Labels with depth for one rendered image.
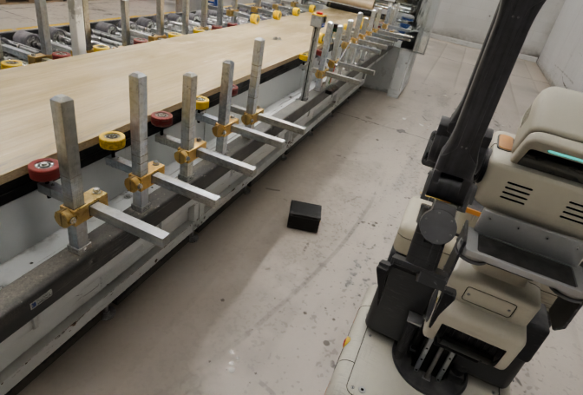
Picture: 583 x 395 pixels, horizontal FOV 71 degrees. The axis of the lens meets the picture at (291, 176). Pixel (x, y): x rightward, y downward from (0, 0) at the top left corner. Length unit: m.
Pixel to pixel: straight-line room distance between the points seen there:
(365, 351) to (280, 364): 0.41
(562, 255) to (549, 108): 0.33
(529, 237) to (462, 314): 0.28
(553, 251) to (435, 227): 0.43
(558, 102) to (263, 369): 1.46
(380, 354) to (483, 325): 0.59
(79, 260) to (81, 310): 0.62
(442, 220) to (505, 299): 0.52
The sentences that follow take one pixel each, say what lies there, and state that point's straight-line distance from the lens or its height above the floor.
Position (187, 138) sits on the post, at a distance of 1.52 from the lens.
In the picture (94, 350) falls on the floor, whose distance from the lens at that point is 1.97.
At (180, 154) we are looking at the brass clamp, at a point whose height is 0.82.
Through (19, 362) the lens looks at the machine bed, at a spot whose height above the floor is 0.17.
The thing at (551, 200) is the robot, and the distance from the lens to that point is 1.04.
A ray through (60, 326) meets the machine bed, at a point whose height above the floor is 0.17.
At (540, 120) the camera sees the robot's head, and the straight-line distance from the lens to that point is 0.93.
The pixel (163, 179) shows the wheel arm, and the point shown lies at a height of 0.83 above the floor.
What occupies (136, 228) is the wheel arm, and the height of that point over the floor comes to 0.84.
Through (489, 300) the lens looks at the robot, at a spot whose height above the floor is 0.85.
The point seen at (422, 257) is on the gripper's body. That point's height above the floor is 1.11.
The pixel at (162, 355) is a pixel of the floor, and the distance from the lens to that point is 1.91.
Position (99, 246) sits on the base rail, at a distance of 1.33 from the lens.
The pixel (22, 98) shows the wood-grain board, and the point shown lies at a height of 0.90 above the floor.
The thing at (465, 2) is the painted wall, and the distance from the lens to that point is 11.77.
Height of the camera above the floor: 1.55
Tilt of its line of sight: 29 degrees down
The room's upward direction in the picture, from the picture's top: 11 degrees clockwise
